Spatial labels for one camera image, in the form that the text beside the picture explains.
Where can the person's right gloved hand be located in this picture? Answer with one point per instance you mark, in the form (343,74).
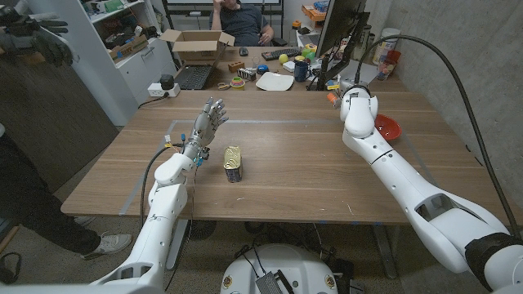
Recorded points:
(41,43)

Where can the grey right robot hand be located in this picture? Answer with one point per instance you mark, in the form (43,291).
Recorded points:
(347,86)

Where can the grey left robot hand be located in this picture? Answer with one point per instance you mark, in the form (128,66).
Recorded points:
(204,126)

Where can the person's left gloved hand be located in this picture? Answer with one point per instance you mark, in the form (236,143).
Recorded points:
(47,23)

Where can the orange glue stick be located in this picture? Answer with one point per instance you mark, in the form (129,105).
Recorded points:
(331,98)

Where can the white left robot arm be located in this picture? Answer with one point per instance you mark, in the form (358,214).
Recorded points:
(163,204)

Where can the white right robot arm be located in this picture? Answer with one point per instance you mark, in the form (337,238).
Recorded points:
(408,179)

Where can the gold-topped tin can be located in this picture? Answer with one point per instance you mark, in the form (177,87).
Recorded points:
(233,163)

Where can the red bowl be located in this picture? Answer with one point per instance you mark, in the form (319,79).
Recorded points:
(390,127)

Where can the white paper sheet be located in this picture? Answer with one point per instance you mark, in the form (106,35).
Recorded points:
(365,69)

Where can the dark bottle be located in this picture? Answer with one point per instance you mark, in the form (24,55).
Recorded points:
(361,45)

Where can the small scissors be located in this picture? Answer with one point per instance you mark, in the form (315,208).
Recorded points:
(223,86)

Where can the dark blue mug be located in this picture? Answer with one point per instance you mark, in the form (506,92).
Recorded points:
(301,71)

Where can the black laptop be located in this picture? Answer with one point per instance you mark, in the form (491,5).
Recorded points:
(194,77)

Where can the stacked coloured cups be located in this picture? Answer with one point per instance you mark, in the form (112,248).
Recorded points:
(237,83)

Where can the white wipes canister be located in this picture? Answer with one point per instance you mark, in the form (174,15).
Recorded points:
(386,47)

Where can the black power adapter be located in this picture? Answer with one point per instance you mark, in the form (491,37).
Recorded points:
(166,81)

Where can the white power strip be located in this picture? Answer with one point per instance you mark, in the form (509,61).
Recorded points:
(155,90)

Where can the small white container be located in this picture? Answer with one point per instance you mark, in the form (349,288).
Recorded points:
(289,66)

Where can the black monitor on stand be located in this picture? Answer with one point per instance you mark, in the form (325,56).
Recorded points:
(339,20)

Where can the small black white rack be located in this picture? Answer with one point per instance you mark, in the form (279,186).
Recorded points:
(247,74)

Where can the orange toy brick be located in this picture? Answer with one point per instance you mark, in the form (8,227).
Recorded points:
(236,67)

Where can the yellow ball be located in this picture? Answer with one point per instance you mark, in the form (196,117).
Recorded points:
(283,59)

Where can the white plate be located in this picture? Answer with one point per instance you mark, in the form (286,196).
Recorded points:
(274,81)

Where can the black keyboard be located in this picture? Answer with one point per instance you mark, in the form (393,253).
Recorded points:
(282,53)

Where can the open cardboard box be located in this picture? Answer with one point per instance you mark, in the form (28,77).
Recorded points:
(196,51)

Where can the orange storage box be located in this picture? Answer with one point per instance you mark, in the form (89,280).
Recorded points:
(314,13)

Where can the blue round object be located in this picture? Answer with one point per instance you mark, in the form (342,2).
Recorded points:
(262,69)

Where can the dark computer mouse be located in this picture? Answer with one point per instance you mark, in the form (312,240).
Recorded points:
(244,51)

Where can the white shelf cabinet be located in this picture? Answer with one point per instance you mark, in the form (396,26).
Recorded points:
(135,71)

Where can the seated person in dark shirt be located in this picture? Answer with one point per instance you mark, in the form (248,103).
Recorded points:
(241,24)

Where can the grey table leg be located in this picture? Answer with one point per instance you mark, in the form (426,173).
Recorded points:
(181,241)
(385,251)

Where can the standing person in dark trousers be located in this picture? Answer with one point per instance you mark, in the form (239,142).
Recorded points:
(24,196)

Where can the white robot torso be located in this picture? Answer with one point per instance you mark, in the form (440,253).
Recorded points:
(294,265)

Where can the grey electronics box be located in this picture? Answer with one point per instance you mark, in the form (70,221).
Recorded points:
(269,283)

